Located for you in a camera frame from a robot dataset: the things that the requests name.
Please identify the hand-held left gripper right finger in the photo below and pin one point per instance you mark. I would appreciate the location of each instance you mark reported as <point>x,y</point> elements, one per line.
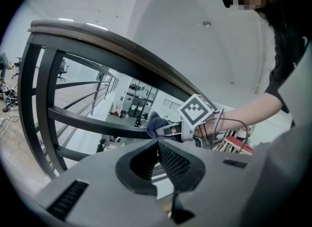
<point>180,165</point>

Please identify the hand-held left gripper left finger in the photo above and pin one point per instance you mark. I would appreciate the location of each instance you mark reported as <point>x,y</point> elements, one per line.
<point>124,171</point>

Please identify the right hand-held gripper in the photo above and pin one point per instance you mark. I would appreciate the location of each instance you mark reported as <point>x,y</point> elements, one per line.
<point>195,110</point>

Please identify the blue-grey cloth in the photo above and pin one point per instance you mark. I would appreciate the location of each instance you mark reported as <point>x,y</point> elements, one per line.
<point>154,122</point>

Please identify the brown wooden handrail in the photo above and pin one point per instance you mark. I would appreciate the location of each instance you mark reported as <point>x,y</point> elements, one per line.
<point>97,38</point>

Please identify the person's right forearm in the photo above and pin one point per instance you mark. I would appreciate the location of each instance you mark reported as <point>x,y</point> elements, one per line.
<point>246,113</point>

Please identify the distant black metal railing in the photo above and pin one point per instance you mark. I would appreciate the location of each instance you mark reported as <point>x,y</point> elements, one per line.
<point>171,104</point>

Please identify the red and white rack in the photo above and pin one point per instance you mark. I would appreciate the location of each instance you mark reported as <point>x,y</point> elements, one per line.
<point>235,143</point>

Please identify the round ceiling fixture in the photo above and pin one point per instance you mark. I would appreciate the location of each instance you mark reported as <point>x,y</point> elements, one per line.
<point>206,23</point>

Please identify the black office chair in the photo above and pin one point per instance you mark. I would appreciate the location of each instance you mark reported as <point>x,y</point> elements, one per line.
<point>17,65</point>
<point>62,68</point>

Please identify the person's black shirt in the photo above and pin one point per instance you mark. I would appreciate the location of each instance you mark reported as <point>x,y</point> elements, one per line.
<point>282,74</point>

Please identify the black metal railing frame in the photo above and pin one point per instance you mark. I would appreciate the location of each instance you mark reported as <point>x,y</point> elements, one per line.
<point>46,99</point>

